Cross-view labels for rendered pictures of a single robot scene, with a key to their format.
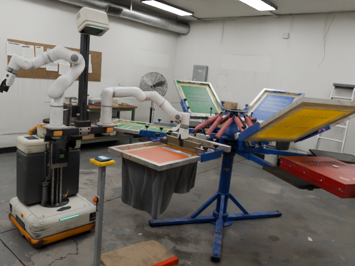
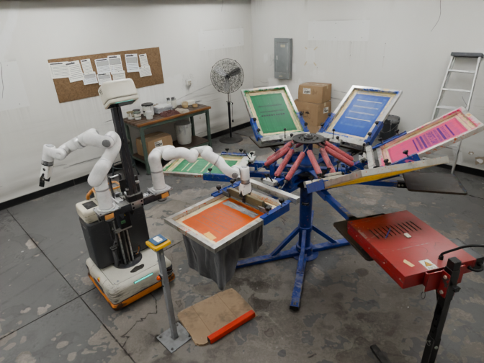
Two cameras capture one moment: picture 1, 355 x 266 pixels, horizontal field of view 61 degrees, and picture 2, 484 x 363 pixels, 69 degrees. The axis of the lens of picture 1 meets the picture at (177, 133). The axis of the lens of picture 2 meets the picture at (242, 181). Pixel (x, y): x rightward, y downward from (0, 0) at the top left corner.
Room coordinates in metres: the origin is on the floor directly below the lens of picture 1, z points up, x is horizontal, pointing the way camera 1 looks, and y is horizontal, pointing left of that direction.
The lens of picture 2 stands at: (0.14, -0.32, 2.37)
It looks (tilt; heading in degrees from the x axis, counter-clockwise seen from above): 25 degrees down; 7
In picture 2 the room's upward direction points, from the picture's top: 3 degrees counter-clockwise
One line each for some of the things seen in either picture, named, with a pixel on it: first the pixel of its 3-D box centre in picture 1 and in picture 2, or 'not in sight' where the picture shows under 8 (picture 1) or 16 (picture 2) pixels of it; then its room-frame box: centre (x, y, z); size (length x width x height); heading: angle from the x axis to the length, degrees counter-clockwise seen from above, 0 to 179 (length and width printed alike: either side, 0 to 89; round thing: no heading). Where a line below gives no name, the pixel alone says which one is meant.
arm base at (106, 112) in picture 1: (105, 114); (157, 178); (2.60, 0.64, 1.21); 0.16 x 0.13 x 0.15; 47
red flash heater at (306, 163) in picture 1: (335, 174); (406, 245); (1.97, -1.09, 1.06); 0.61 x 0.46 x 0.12; 21
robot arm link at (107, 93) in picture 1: (107, 96); (155, 160); (2.60, 0.63, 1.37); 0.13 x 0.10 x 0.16; 5
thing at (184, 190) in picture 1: (178, 186); (243, 251); (2.32, -0.05, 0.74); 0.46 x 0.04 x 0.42; 141
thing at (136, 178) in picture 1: (139, 184); (202, 255); (2.26, 0.26, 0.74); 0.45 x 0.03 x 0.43; 51
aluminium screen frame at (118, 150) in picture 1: (166, 151); (227, 213); (2.49, 0.07, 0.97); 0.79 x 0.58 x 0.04; 141
